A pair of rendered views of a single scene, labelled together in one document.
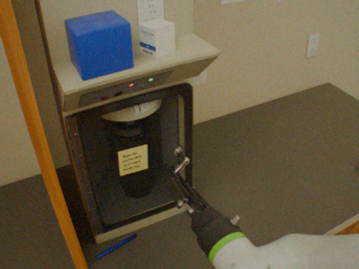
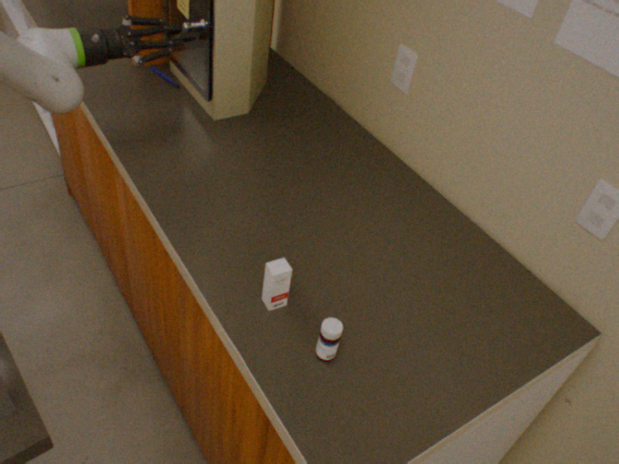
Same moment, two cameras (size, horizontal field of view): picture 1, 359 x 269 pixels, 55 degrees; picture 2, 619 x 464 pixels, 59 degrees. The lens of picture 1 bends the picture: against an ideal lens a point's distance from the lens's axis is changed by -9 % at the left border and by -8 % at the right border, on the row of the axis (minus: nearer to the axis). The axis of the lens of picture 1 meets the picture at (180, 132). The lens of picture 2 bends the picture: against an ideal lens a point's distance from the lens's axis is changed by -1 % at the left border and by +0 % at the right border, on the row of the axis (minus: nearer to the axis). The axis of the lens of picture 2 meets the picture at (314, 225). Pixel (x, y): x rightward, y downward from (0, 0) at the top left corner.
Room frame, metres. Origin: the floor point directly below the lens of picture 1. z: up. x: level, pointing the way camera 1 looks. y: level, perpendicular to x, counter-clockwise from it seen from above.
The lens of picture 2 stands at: (0.81, -1.39, 1.79)
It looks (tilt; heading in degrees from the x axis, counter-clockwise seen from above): 42 degrees down; 76
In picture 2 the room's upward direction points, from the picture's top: 11 degrees clockwise
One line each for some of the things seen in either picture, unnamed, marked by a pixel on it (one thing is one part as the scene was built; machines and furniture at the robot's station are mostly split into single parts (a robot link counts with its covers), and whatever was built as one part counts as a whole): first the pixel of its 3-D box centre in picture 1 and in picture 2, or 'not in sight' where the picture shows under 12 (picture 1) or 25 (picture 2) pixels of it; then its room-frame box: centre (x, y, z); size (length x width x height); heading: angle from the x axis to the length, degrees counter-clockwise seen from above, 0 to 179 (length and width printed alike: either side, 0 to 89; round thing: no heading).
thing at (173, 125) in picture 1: (139, 165); (186, 12); (0.71, 0.11, 1.19); 0.30 x 0.01 x 0.40; 116
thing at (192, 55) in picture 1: (138, 78); not in sight; (0.67, 0.08, 1.46); 0.32 x 0.11 x 0.10; 117
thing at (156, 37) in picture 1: (156, 37); not in sight; (0.69, 0.04, 1.54); 0.05 x 0.05 x 0.06; 45
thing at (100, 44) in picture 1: (98, 43); not in sight; (0.63, 0.15, 1.56); 0.10 x 0.10 x 0.09; 27
